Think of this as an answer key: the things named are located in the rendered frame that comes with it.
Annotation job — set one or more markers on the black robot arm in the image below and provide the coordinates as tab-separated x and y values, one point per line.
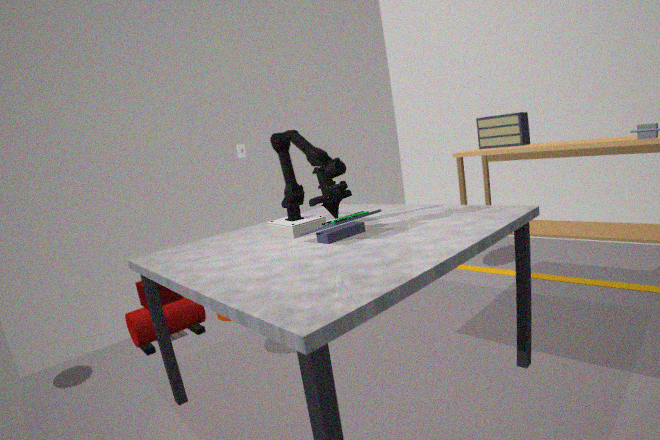
293	192

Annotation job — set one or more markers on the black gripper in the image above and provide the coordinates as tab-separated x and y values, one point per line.
330	203

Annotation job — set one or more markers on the grey switch panel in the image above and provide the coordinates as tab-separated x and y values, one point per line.
340	232

